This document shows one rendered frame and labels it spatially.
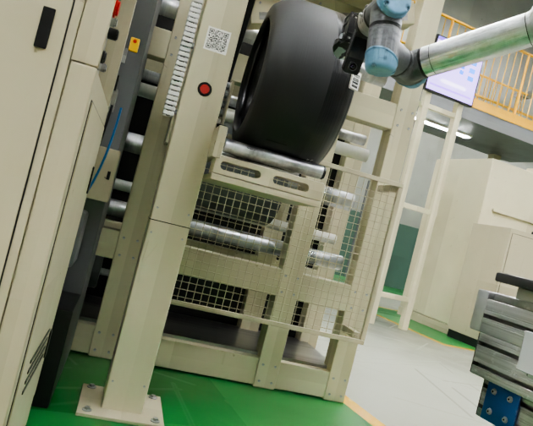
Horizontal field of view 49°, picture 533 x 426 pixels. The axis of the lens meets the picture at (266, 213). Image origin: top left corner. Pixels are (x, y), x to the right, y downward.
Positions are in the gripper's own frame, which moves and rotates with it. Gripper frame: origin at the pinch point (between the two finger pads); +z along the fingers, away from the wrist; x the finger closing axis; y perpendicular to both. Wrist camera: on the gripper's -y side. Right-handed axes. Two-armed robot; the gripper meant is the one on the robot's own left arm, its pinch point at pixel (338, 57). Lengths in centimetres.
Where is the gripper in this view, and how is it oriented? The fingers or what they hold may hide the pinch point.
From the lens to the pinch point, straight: 173.2
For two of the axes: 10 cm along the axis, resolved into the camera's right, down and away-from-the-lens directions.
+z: -2.5, 0.7, 9.7
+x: -9.4, -2.5, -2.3
